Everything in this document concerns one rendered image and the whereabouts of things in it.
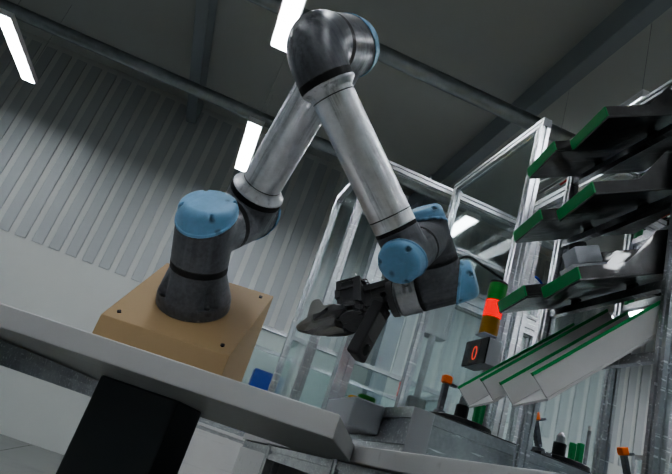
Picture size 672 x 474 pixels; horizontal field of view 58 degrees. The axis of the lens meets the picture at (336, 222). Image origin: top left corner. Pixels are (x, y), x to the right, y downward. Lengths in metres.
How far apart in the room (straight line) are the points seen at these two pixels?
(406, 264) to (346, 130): 0.24
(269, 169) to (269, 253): 8.50
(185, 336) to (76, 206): 8.71
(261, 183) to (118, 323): 0.38
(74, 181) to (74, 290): 1.67
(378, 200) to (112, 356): 0.46
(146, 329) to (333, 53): 0.61
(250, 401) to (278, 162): 0.58
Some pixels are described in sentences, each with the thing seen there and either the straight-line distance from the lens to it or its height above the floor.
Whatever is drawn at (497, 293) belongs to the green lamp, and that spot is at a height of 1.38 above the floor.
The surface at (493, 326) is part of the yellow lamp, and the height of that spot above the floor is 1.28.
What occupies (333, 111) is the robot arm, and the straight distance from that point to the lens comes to 1.00.
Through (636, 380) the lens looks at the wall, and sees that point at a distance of 12.30.
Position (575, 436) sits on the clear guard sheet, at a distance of 2.85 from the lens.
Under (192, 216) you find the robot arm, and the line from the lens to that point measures 1.16.
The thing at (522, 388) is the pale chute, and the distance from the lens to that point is 1.09.
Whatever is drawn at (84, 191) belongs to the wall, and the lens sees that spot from 9.93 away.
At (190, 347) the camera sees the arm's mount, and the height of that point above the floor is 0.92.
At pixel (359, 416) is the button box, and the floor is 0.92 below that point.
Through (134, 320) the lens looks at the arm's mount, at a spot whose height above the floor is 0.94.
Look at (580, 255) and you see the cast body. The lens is 1.08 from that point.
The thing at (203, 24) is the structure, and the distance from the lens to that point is 8.03.
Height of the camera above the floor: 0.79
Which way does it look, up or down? 22 degrees up
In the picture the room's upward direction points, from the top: 19 degrees clockwise
